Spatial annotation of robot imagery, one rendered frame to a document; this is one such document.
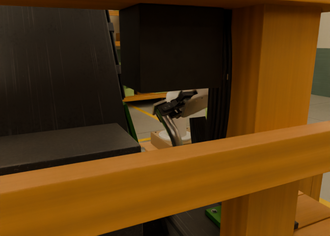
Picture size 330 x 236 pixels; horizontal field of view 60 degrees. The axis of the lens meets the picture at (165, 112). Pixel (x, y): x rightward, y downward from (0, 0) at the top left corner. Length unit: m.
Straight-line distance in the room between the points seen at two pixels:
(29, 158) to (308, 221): 0.85
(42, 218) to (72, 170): 0.06
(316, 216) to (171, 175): 0.76
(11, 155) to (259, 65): 0.47
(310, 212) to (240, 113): 0.62
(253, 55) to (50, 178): 0.39
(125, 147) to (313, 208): 0.77
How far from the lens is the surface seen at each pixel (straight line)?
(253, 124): 0.56
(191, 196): 0.46
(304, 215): 1.10
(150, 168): 0.40
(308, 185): 1.90
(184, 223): 0.94
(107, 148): 0.56
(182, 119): 1.54
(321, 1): 0.57
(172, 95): 1.51
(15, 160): 0.56
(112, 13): 6.01
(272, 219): 0.69
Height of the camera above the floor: 1.44
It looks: 14 degrees down
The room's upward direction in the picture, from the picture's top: straight up
